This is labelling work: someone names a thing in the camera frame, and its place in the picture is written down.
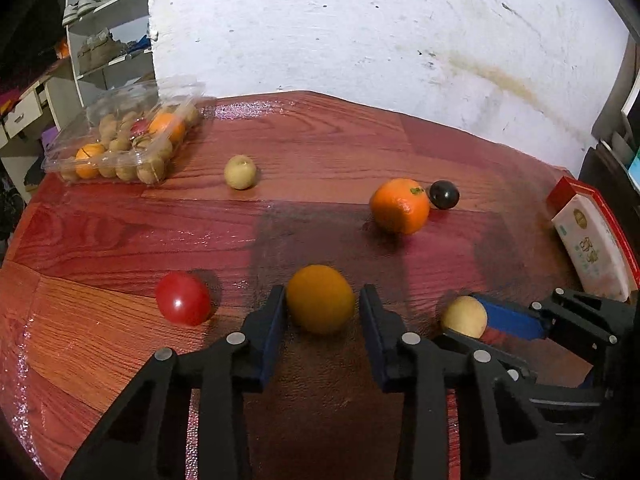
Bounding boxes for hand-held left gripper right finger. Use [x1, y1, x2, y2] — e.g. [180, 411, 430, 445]
[359, 284, 583, 480]

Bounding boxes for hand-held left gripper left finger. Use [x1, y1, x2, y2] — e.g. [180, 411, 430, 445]
[61, 285, 289, 480]

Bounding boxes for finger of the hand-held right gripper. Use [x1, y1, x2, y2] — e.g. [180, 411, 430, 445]
[434, 332, 536, 386]
[472, 287, 640, 361]

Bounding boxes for small yellow orange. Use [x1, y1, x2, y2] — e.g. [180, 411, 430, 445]
[285, 264, 356, 336]

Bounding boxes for small red tomato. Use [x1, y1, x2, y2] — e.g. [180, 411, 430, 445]
[155, 271, 213, 326]

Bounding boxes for red cardboard box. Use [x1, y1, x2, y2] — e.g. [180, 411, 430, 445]
[546, 176, 640, 291]

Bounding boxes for stemmed tangerine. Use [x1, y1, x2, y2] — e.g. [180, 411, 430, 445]
[369, 178, 431, 235]

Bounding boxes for dark plum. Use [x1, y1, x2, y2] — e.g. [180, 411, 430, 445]
[429, 180, 460, 210]

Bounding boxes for small tan round fruit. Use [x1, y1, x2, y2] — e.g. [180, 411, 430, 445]
[223, 155, 258, 191]

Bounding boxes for pink tissue pack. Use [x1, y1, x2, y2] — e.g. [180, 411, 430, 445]
[551, 195, 631, 303]

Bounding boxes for heap of tan longans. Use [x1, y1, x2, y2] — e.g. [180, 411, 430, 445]
[60, 105, 201, 185]

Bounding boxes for orange inside clamshell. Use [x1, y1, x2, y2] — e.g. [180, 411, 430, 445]
[148, 112, 187, 145]
[75, 143, 107, 179]

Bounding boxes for clear plastic clamshell container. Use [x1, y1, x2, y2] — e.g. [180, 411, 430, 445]
[41, 75, 207, 187]

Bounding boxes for white shoe shelf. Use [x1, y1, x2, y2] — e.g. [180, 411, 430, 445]
[61, 0, 157, 111]

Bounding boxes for white drawer unit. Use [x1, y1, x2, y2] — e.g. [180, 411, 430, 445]
[0, 79, 57, 143]

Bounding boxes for beige shoes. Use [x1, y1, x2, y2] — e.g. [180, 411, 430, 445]
[77, 29, 130, 72]

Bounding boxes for white sneakers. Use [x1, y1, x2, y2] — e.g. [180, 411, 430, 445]
[62, 0, 120, 25]

